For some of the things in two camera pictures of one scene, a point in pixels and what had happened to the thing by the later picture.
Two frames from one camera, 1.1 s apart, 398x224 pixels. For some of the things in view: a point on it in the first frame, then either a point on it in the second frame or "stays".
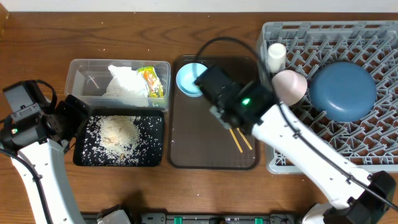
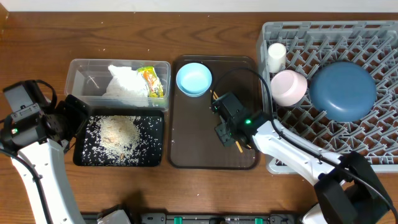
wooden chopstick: [235, 140] stays
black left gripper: [78, 112] stays
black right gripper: [216, 112] -> [221, 130]
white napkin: [127, 86] stays
